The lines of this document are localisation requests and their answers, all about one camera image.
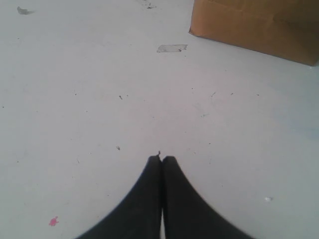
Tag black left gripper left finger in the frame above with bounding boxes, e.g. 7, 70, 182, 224
79, 156, 162, 239

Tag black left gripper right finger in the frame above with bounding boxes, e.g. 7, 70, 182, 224
162, 156, 251, 239

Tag brown paper shopping bag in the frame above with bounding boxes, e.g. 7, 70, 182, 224
189, 0, 319, 66

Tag clear plastic wrapper scrap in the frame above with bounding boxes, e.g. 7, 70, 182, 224
157, 44, 187, 53

